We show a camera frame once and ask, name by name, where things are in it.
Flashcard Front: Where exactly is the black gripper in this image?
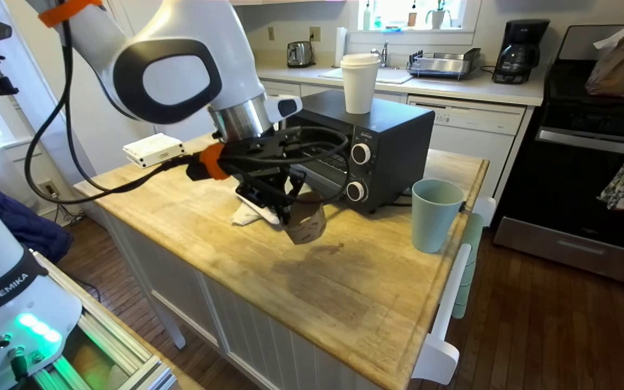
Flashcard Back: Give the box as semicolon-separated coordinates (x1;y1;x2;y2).
221;136;328;221

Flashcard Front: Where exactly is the brown cup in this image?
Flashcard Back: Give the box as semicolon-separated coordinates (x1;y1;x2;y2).
282;200;329;246

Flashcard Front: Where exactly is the teal plastic cup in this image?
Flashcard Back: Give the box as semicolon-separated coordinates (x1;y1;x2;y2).
409;179;467;257

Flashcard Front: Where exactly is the white cloth under oven door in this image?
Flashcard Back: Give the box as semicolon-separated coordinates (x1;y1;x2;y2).
229;193;286;227

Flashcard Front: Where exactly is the black toaster oven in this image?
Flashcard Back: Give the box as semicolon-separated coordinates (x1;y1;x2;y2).
235;90;437;227

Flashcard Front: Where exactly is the white paper cup with lid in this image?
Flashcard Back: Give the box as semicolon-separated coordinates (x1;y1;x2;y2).
339;53;383;117

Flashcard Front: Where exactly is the silver toaster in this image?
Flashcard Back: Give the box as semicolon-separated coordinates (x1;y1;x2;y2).
285;39;316;72

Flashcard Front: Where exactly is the white kitchen island cabinet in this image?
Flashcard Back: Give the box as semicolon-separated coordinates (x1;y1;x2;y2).
83;202;383;390

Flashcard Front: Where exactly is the white paper towel roll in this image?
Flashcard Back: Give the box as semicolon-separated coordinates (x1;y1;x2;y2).
332;26;351;72

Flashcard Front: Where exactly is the white flat box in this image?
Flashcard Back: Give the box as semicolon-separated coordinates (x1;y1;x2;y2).
122;133;186;169

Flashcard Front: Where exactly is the chrome sink faucet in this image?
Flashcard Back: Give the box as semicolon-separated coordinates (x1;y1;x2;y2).
371;42;395;72

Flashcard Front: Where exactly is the white dishwasher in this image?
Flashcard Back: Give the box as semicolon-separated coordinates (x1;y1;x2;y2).
405;93;526;202

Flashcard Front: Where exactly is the metal dish rack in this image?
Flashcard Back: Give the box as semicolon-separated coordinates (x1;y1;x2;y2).
405;45;483;83

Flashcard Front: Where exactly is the white island towel bar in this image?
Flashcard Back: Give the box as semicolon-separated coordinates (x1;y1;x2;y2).
409;242;472;389

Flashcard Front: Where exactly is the small plant pot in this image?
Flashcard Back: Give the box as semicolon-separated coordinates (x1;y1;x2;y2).
428;0;449;33

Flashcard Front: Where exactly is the black coffee maker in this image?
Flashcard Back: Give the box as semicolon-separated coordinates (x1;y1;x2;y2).
493;17;552;88

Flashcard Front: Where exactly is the black kitchen stove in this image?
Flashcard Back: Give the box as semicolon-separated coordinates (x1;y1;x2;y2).
493;24;624;294

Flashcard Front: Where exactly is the blue cloth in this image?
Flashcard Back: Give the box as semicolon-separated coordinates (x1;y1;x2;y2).
0;166;77;264

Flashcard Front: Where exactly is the brown paper bag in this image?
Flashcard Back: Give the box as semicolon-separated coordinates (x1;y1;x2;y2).
582;20;624;101

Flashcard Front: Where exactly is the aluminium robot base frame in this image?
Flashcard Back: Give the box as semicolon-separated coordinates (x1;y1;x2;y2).
32;251;179;390

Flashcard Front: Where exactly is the wall outlet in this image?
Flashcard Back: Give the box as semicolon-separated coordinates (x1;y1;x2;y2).
38;179;60;203

